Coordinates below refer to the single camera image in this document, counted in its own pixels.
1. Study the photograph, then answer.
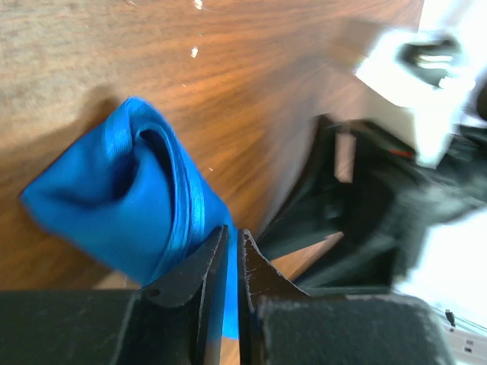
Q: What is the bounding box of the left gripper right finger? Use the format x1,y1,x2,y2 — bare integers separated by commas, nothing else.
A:
237,230,455,365

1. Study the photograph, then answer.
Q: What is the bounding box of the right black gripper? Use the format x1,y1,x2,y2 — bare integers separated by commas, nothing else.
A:
256,116,486,295

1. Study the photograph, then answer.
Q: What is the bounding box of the blue cloth napkin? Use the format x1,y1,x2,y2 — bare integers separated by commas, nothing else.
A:
21,97,238,339

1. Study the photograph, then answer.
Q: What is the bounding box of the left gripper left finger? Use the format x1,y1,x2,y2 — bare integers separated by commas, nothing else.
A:
1,227,228,364

